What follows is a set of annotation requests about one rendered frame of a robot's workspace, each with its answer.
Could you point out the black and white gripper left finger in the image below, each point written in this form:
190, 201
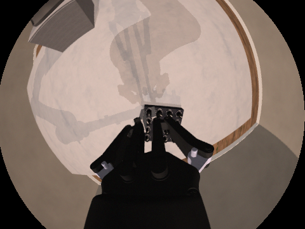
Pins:
124, 150

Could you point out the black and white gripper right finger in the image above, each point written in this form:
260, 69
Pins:
197, 152

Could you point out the black square panel with knobs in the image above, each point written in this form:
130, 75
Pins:
163, 111

